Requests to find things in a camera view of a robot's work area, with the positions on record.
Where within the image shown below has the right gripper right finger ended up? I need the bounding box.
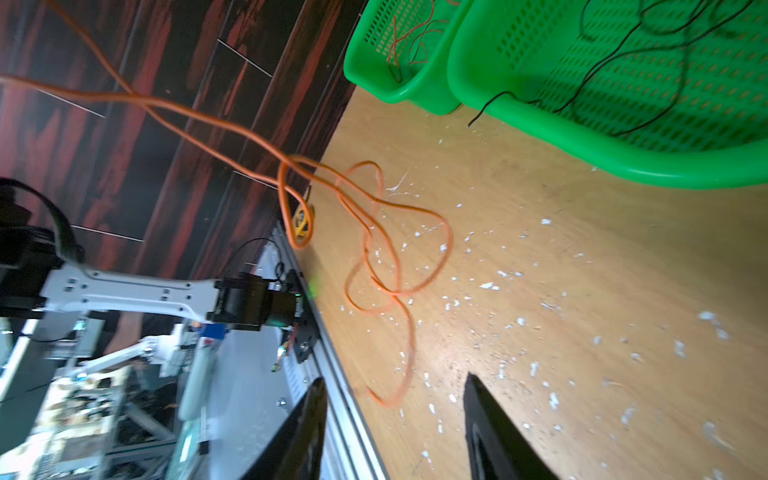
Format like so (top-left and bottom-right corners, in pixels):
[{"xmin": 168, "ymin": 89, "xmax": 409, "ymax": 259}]
[{"xmin": 463, "ymin": 373, "xmax": 557, "ymax": 480}]

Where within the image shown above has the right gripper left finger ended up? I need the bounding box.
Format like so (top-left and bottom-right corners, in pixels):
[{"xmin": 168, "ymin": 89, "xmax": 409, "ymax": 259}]
[{"xmin": 241, "ymin": 377, "xmax": 329, "ymax": 480}]

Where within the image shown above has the black thin cable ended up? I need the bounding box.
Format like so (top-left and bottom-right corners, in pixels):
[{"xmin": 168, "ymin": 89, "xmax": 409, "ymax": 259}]
[{"xmin": 467, "ymin": 0, "xmax": 754, "ymax": 138}]

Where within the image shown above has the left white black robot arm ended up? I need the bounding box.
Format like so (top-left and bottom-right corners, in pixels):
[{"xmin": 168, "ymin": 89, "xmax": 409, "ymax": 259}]
[{"xmin": 1, "ymin": 178, "xmax": 301, "ymax": 329}]

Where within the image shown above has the middle green plastic basket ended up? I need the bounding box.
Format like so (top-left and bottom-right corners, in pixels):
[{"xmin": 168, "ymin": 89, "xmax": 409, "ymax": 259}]
[{"xmin": 447, "ymin": 1, "xmax": 767, "ymax": 190}]

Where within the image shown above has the green plastic basket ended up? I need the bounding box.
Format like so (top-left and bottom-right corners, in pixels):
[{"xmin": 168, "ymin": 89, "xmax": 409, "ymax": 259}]
[
  {"xmin": 447, "ymin": 1, "xmax": 767, "ymax": 190},
  {"xmin": 344, "ymin": 0, "xmax": 473, "ymax": 115}
]

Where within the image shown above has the left green plastic basket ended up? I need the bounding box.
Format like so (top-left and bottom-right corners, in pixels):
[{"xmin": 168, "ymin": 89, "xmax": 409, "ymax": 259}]
[{"xmin": 344, "ymin": 0, "xmax": 473, "ymax": 115}]

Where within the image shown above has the aluminium front rail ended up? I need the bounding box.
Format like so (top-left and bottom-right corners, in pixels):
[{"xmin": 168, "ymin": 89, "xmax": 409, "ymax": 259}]
[{"xmin": 270, "ymin": 225, "xmax": 388, "ymax": 479}]

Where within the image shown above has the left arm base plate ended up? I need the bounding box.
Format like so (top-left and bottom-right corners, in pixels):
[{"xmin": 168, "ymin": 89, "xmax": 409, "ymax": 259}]
[{"xmin": 271, "ymin": 270, "xmax": 319, "ymax": 372}]

